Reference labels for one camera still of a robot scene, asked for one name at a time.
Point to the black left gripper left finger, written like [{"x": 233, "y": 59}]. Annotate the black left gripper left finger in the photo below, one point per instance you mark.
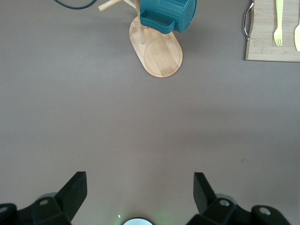
[{"x": 75, "y": 194}]

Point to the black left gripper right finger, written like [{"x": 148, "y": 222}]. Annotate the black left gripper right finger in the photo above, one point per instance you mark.
[{"x": 204, "y": 194}]

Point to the teal cup yellow inside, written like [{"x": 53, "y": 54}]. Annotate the teal cup yellow inside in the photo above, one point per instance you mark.
[{"x": 175, "y": 11}]

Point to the wooden mug tree stand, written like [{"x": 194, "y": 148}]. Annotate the wooden mug tree stand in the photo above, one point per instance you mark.
[{"x": 161, "y": 54}]

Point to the yellow plastic knife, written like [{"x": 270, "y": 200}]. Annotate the yellow plastic knife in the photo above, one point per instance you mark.
[{"x": 297, "y": 37}]

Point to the yellow plastic fork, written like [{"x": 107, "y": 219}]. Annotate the yellow plastic fork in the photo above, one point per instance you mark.
[{"x": 278, "y": 23}]

